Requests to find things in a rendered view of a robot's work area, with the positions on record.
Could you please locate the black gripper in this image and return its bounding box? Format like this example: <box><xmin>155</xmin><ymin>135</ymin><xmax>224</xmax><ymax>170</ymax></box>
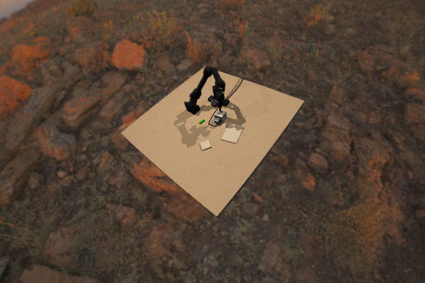
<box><xmin>208</xmin><ymin>95</ymin><xmax>230</xmax><ymax>108</ymax></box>

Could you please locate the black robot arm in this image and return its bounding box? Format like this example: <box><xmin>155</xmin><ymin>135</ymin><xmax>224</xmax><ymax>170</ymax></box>
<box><xmin>188</xmin><ymin>67</ymin><xmax>226</xmax><ymax>107</ymax></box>

